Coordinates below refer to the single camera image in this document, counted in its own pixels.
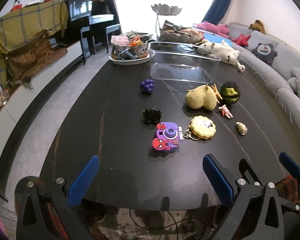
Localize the purple toy camera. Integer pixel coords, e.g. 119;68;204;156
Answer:
152;122;183;152

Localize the pink plush toy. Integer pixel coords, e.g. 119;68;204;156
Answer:
193;21;230;37

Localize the yellow sheep keychain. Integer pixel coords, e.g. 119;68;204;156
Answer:
184;115;217;141

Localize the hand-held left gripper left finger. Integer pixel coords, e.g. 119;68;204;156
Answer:
16;154;100;240

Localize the small cream figurine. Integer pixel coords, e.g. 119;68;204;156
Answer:
235;121;248;135

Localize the light blue cloth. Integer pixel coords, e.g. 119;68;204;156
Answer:
204;32;232;47

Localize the black marble desktop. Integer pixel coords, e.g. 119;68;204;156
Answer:
39;36;300;212

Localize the purple grape toy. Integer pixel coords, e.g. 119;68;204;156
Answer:
139;79;155;92

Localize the pink pig figurine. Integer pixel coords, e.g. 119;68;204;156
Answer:
218;104;233;119

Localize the black and green ball toy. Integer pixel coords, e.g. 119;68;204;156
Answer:
220;81;241;104

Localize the black green toy truck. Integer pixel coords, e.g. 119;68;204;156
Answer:
142;107;163;124

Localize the pink patterned cloth pouch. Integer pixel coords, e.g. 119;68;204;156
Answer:
111;35;129;46

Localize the red starfish plush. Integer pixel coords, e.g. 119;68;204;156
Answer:
232;33;251;47

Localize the grey sofa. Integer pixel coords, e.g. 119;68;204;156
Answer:
194;22;300;160

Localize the pile of foil packets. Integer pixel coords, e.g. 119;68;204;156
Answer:
122;31;156;42

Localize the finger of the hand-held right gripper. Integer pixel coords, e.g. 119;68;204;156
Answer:
239;158;267;187
279;152;300;180

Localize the black floor cable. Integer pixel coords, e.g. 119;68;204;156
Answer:
129;209;208;230

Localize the yellow plush chick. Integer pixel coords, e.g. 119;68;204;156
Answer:
185;84;220;111

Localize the brown patterned throw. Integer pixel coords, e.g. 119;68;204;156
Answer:
7;39;68;82

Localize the red and white toy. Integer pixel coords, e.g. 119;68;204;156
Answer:
11;0;25;12

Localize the white low cabinet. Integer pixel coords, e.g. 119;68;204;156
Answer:
0;41;85;203

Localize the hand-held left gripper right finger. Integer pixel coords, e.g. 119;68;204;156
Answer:
202;154;288;240

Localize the clear plastic bin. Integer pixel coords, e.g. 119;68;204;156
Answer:
147;41;222;84

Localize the yellow plaid blanket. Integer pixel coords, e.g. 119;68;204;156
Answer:
0;0;69;85

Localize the brown teddy bear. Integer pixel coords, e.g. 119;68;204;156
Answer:
249;19;265;34

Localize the black upright piano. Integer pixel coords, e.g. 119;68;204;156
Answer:
64;0;115;55

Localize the white plush llama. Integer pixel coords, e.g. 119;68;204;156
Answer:
197;40;246;72

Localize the navy bear cushion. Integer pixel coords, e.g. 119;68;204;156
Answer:
252;42;278;67

